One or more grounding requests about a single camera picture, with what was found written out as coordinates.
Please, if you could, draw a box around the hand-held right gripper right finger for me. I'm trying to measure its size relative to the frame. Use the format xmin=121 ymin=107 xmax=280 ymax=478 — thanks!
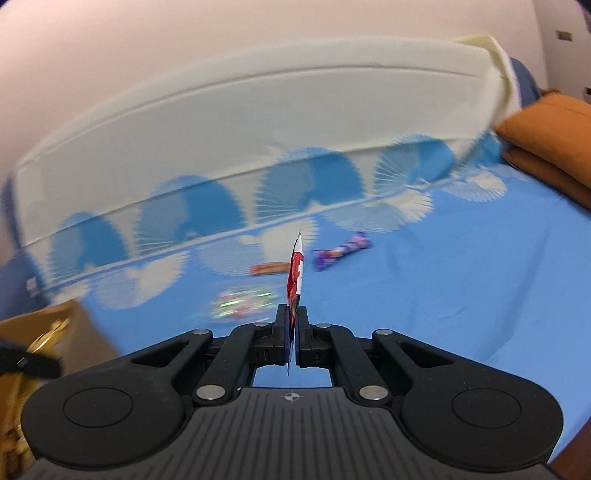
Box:
xmin=295 ymin=305 xmax=456 ymax=408

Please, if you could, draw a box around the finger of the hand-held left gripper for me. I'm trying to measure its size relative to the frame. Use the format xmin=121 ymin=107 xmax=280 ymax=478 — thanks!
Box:
xmin=0 ymin=336 xmax=61 ymax=380

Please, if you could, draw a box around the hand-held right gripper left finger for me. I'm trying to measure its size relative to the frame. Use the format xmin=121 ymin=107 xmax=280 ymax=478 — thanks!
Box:
xmin=131 ymin=304 xmax=295 ymax=407

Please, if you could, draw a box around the clear bag of candies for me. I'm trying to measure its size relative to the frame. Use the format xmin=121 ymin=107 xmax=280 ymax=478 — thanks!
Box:
xmin=210 ymin=287 xmax=275 ymax=321

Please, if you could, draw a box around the brown cardboard box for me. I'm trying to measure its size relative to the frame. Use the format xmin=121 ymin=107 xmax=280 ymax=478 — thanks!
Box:
xmin=0 ymin=299 xmax=118 ymax=462

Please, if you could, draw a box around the red snack packet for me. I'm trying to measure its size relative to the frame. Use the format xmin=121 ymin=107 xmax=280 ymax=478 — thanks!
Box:
xmin=285 ymin=230 xmax=306 ymax=377

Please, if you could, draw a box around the orange-red snack stick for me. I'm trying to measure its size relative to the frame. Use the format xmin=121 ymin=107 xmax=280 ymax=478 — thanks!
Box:
xmin=249 ymin=261 xmax=289 ymax=277

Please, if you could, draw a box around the purple snack packet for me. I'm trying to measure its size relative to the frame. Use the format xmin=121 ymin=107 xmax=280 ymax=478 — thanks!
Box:
xmin=313 ymin=233 xmax=372 ymax=272

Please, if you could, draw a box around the orange cushion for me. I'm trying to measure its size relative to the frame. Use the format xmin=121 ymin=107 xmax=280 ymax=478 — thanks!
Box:
xmin=496 ymin=91 xmax=591 ymax=185
xmin=503 ymin=148 xmax=591 ymax=209

